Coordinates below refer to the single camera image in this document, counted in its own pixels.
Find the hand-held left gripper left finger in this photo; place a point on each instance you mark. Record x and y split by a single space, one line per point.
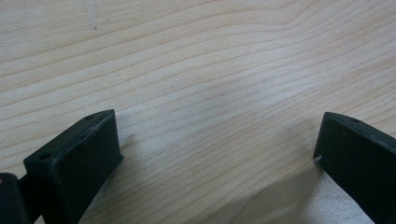
74 165

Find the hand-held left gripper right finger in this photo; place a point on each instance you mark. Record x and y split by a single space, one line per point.
358 158

